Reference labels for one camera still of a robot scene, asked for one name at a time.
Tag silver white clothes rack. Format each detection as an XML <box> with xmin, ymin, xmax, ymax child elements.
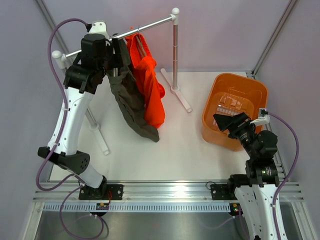
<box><xmin>51</xmin><ymin>7</ymin><xmax>193</xmax><ymax>156</ymax></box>

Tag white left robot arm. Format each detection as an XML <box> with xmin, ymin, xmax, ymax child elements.
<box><xmin>37</xmin><ymin>33</ymin><xmax>113</xmax><ymax>200</ymax></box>

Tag dark green shorts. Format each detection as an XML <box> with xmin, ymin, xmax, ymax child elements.
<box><xmin>106</xmin><ymin>39</ymin><xmax>160</xmax><ymax>143</ymax></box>

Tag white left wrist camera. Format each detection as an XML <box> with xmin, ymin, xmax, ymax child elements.
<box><xmin>87</xmin><ymin>20</ymin><xmax>108</xmax><ymax>36</ymax></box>

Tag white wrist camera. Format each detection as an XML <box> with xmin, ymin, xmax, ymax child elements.
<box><xmin>87</xmin><ymin>20</ymin><xmax>108</xmax><ymax>36</ymax></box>
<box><xmin>250</xmin><ymin>108</ymin><xmax>270</xmax><ymax>127</ymax></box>

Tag grey metal hanger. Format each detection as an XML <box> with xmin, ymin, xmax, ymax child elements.
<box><xmin>132</xmin><ymin>27</ymin><xmax>147</xmax><ymax>59</ymax></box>

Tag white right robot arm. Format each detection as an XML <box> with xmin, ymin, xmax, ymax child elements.
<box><xmin>213</xmin><ymin>112</ymin><xmax>288</xmax><ymax>240</ymax></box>

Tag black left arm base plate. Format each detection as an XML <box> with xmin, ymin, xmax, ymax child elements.
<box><xmin>78</xmin><ymin>183</ymin><xmax>124</xmax><ymax>201</ymax></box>

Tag white slotted cable duct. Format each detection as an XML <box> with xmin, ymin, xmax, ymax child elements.
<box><xmin>43</xmin><ymin>202</ymin><xmax>231</xmax><ymax>213</ymax></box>

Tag orange shorts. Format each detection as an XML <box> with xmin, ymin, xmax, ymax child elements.
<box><xmin>125</xmin><ymin>33</ymin><xmax>166</xmax><ymax>129</ymax></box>

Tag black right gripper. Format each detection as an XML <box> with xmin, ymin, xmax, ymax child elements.
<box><xmin>213</xmin><ymin>112</ymin><xmax>258</xmax><ymax>159</ymax></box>

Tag white plastic hanger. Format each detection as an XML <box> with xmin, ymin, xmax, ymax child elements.
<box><xmin>111</xmin><ymin>38</ymin><xmax>124</xmax><ymax>77</ymax></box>

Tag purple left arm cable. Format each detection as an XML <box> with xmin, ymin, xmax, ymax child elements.
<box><xmin>36</xmin><ymin>17</ymin><xmax>111</xmax><ymax>238</ymax></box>

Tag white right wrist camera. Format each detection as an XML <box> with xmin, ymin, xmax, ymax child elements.
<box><xmin>250</xmin><ymin>108</ymin><xmax>270</xmax><ymax>127</ymax></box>

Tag aluminium mounting rail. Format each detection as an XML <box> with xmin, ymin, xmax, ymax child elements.
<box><xmin>32</xmin><ymin>181</ymin><xmax>305</xmax><ymax>203</ymax></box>

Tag orange plastic basket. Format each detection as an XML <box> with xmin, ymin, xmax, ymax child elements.
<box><xmin>201</xmin><ymin>73</ymin><xmax>269</xmax><ymax>152</ymax></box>

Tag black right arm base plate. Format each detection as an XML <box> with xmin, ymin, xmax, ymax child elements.
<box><xmin>210</xmin><ymin>183</ymin><xmax>236</xmax><ymax>201</ymax></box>

